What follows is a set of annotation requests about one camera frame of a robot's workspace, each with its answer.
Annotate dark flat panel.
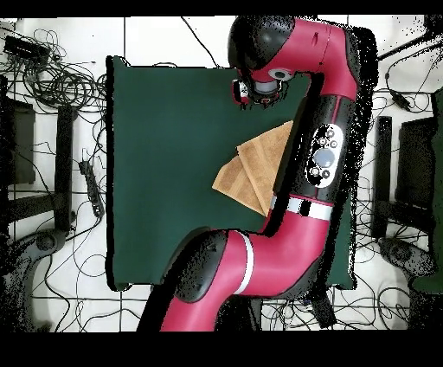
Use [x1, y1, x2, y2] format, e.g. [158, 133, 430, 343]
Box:
[395, 117, 437, 209]
[0, 98, 36, 186]

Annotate tan terry towel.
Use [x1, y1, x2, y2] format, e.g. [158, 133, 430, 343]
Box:
[211, 119, 294, 218]

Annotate black rod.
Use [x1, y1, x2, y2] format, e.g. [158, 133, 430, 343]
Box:
[376, 30, 443, 61]

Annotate black power strip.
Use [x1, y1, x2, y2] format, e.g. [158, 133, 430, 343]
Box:
[78, 159, 106, 218]

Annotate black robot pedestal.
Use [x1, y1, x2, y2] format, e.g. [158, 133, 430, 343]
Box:
[217, 297, 266, 332]

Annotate black adapter box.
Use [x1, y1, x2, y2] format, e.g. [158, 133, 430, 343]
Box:
[3, 35, 51, 65]

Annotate long black cable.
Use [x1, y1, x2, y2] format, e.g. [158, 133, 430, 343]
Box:
[180, 16, 222, 69]

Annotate dark curved stand base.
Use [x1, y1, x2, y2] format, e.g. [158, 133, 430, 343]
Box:
[376, 236, 437, 278]
[0, 228, 68, 332]

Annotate black rectangular box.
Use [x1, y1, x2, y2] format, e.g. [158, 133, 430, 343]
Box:
[309, 293, 337, 329]

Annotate black cable with inline adapter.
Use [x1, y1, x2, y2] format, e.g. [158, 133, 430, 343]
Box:
[384, 44, 433, 113]

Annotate dark green table cloth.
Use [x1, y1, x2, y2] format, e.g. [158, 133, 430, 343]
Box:
[105, 55, 365, 293]

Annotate black upright post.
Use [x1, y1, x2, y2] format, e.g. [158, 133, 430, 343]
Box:
[54, 105, 75, 232]
[371, 115, 393, 238]

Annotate black horizontal beam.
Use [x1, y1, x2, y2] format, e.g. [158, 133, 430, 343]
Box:
[373, 199, 433, 231]
[0, 192, 58, 223]

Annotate black cable tangle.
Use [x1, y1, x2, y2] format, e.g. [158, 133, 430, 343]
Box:
[0, 28, 108, 115]
[261, 276, 411, 330]

